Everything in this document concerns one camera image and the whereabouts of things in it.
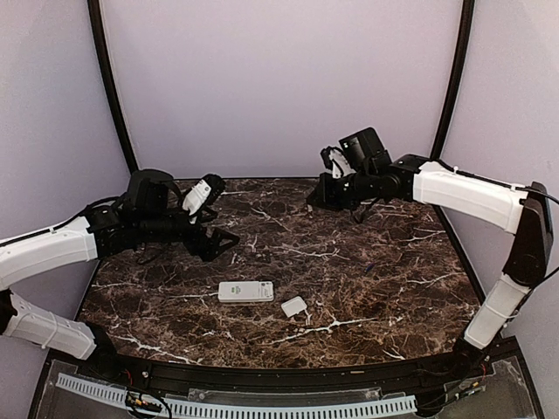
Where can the white remote control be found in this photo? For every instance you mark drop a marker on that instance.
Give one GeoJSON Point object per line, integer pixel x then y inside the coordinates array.
{"type": "Point", "coordinates": [245, 291]}

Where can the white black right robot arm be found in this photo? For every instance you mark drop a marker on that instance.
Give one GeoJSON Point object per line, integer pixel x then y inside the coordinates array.
{"type": "Point", "coordinates": [359, 169]}

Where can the black left corner post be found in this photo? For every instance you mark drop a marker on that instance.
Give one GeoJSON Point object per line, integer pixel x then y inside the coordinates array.
{"type": "Point", "coordinates": [110, 88]}

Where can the black right corner post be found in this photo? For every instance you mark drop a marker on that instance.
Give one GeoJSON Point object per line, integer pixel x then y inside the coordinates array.
{"type": "Point", "coordinates": [455, 77]}

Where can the white slotted cable duct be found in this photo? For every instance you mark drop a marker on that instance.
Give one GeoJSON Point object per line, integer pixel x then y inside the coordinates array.
{"type": "Point", "coordinates": [219, 404]}

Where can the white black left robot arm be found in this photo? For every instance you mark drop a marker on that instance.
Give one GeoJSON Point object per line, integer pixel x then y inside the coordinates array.
{"type": "Point", "coordinates": [153, 209]}

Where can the black corner post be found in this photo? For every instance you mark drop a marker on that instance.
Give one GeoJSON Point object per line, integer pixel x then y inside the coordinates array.
{"type": "Point", "coordinates": [110, 88]}
{"type": "Point", "coordinates": [455, 77]}

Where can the white battery cover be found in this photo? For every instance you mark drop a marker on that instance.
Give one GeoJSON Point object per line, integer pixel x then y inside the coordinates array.
{"type": "Point", "coordinates": [294, 306]}

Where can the black front table rail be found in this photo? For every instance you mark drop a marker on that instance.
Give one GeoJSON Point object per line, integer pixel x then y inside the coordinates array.
{"type": "Point", "coordinates": [424, 375]}

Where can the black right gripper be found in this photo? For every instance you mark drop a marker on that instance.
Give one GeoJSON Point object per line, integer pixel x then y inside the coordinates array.
{"type": "Point", "coordinates": [324, 197]}

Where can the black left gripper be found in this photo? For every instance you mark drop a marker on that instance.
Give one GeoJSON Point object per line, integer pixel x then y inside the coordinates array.
{"type": "Point", "coordinates": [209, 251]}

